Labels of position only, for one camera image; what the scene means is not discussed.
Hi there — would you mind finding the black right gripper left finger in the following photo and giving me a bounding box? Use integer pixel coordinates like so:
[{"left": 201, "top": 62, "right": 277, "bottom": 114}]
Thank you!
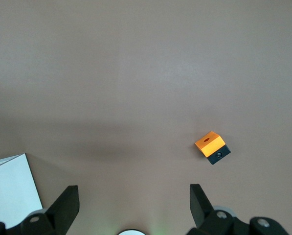
[{"left": 0, "top": 185, "right": 80, "bottom": 235}]

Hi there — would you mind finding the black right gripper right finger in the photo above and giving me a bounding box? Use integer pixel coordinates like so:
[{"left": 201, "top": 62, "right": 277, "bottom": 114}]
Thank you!
[{"left": 186, "top": 184, "right": 289, "bottom": 235}]

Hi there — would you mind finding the white drawer cabinet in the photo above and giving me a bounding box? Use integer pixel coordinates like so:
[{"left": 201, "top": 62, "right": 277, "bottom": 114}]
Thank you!
[{"left": 0, "top": 153, "right": 44, "bottom": 230}]

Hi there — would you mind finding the orange and black button box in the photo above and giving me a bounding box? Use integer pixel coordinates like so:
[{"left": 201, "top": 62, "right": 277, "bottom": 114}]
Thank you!
[{"left": 194, "top": 131, "right": 232, "bottom": 165}]

